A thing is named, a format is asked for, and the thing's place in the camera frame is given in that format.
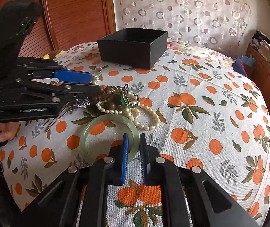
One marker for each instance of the brown wooden cabinet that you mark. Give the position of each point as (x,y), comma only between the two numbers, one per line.
(267,82)

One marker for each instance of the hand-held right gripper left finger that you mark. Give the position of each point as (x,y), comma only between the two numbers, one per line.
(125,158)

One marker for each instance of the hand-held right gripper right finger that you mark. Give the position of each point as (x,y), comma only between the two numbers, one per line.
(144,160)

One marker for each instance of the circle pattern curtain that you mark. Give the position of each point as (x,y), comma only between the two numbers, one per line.
(184,9)

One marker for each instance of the brown wooden wardrobe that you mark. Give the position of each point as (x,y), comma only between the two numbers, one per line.
(78,9)

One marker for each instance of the navy blue blanket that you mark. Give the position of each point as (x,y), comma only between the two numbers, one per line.
(240,67)

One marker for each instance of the green gem pendant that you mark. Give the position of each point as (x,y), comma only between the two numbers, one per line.
(120,100)

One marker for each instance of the flat cardboard box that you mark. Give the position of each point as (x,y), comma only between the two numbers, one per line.
(268,52)

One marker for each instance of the floral blanket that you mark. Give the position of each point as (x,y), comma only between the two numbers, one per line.
(180,43)

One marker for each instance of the person's left hand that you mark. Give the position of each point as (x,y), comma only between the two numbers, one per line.
(6,132)

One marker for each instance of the stack of folded clothes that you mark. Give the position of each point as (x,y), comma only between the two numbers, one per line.
(259,37)

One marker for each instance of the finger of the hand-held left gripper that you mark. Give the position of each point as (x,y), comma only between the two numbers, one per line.
(74,76)
(83,89)

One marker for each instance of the orange fruit print cloth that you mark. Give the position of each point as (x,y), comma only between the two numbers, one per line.
(196,123)

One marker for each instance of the black cardboard box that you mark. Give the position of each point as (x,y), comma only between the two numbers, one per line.
(125,54)

